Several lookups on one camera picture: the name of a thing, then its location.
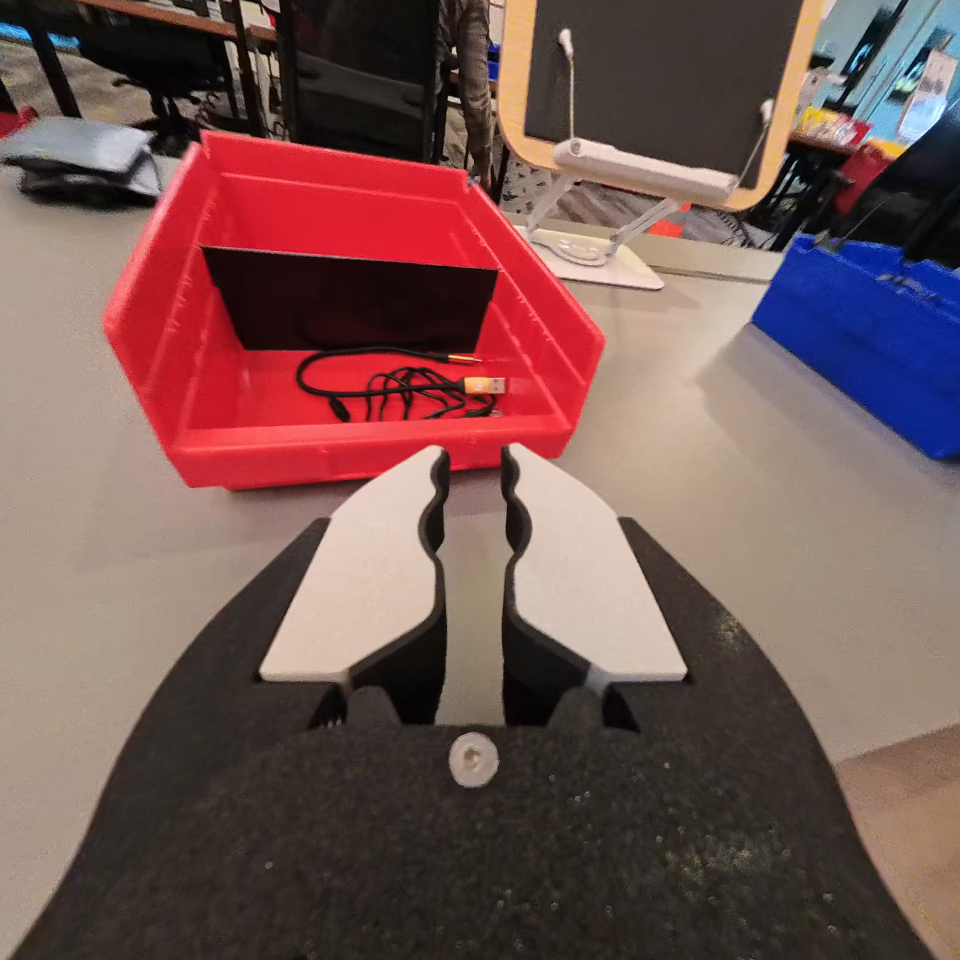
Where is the blue plastic bin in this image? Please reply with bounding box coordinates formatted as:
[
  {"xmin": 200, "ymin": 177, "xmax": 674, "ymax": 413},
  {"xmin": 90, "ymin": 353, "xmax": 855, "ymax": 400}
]
[{"xmin": 750, "ymin": 233, "xmax": 960, "ymax": 462}]

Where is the red plastic bin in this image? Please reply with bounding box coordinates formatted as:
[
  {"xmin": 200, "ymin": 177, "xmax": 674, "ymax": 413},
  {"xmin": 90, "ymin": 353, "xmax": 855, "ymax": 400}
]
[{"xmin": 102, "ymin": 129, "xmax": 607, "ymax": 492}]

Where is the white folding stand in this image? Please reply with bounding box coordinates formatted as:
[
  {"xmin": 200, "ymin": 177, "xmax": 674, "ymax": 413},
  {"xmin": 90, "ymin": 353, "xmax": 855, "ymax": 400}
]
[{"xmin": 518, "ymin": 27, "xmax": 781, "ymax": 292}]

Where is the grey pouch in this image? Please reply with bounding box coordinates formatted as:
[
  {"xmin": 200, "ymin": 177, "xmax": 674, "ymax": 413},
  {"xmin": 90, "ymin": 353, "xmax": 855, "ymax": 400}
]
[{"xmin": 0, "ymin": 117, "xmax": 166, "ymax": 207}]

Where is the grey desk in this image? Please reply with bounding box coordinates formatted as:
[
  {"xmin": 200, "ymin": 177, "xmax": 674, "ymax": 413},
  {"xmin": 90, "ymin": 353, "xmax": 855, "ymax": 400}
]
[{"xmin": 0, "ymin": 150, "xmax": 960, "ymax": 946}]

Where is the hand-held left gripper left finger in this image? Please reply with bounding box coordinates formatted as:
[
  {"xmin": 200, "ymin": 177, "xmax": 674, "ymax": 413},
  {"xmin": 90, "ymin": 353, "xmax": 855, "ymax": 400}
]
[{"xmin": 258, "ymin": 446, "xmax": 451, "ymax": 703}]

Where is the black office chair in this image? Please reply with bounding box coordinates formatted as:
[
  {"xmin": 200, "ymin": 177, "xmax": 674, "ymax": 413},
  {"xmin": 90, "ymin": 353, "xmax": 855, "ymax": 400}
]
[{"xmin": 275, "ymin": 0, "xmax": 447, "ymax": 166}]

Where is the black cable gold plug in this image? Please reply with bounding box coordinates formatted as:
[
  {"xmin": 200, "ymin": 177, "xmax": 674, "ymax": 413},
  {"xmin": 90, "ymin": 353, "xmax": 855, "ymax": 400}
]
[{"xmin": 294, "ymin": 348, "xmax": 511, "ymax": 424}]

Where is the black divider in red bin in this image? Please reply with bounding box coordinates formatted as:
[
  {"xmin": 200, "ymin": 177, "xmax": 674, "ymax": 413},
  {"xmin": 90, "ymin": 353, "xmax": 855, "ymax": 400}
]
[{"xmin": 201, "ymin": 245, "xmax": 501, "ymax": 354}]

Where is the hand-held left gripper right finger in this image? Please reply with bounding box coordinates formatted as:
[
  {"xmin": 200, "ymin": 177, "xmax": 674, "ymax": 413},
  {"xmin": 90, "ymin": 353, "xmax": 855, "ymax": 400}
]
[{"xmin": 500, "ymin": 443, "xmax": 691, "ymax": 703}]

